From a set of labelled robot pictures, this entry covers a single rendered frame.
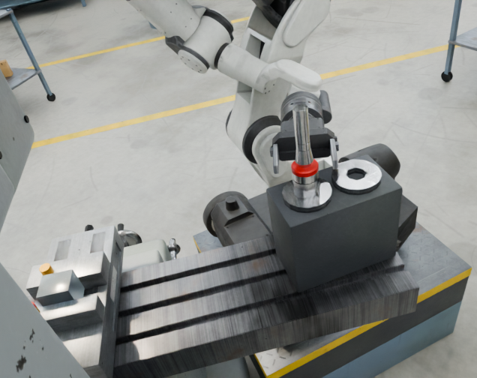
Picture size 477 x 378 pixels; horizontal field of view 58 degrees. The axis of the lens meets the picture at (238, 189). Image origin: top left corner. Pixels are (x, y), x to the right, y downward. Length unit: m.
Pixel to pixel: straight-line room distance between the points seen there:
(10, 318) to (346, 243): 0.66
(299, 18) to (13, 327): 0.90
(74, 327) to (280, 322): 0.38
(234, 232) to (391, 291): 0.73
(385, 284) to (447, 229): 1.46
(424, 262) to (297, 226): 0.95
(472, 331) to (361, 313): 1.14
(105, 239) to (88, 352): 0.28
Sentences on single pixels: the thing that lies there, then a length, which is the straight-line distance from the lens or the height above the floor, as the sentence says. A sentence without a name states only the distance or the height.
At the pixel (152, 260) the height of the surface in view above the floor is 0.85.
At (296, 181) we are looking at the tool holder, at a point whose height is 1.16.
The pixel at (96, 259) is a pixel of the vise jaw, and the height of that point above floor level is 1.04.
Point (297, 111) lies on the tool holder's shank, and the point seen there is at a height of 1.30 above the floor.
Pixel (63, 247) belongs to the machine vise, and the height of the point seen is 1.00.
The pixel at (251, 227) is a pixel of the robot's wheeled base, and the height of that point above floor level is 0.59.
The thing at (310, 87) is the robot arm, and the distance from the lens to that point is 0.96.
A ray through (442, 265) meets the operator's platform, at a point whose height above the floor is 0.40.
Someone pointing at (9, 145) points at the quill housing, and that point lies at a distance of 0.67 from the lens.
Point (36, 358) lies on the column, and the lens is 0.31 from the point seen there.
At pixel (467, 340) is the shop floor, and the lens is 1.98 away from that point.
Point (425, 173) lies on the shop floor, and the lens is 2.66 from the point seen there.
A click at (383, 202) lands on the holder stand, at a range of 0.82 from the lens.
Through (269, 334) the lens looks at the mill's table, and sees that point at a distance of 0.87.
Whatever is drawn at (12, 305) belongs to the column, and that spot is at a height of 1.45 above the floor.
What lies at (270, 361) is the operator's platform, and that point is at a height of 0.40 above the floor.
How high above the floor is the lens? 1.64
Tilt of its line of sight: 39 degrees down
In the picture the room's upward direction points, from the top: 12 degrees counter-clockwise
